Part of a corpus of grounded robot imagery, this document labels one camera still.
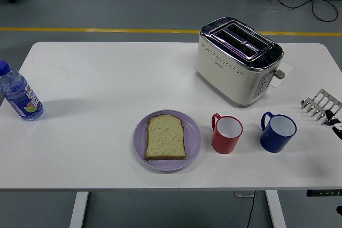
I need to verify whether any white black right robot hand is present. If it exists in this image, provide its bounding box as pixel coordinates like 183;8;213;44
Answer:
324;109;342;141

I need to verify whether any blue cup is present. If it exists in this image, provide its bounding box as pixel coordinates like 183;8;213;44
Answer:
260;111;298;154

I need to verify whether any red cup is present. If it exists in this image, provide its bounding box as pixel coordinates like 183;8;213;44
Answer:
211;113;244;155

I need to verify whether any bread slice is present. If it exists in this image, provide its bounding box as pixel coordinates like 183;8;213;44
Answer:
144;114;188;161

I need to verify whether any metal toast rack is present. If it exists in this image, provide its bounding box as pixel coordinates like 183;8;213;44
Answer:
299;88;342;127

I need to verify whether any black table control panel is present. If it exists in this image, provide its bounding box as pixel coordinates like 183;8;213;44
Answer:
306;189;342;198

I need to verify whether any white card under toaster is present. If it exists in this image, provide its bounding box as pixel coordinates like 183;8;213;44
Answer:
269;61;293;89

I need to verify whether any white table leg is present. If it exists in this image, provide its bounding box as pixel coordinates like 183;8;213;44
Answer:
265;190;287;228
69;191;90;228

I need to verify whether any cream and chrome toaster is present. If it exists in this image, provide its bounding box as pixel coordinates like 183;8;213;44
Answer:
194;16;287;109

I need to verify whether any purple plate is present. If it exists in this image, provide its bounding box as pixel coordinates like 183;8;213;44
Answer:
133;109;203;172

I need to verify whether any blue-capped water bottle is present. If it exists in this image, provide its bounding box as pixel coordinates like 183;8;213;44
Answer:
0;60;44;122

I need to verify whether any black cable under table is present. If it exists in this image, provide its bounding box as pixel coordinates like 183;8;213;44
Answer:
245;190;257;228

